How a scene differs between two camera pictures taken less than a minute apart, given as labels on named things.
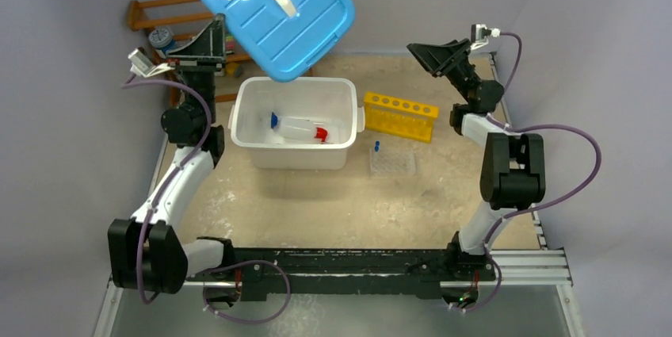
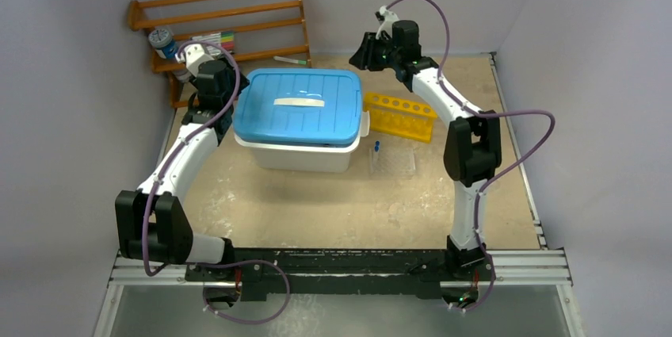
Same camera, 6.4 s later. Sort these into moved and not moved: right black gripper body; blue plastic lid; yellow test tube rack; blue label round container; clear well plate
Moved: right black gripper body; blue plastic lid
Not moved: blue label round container; yellow test tube rack; clear well plate
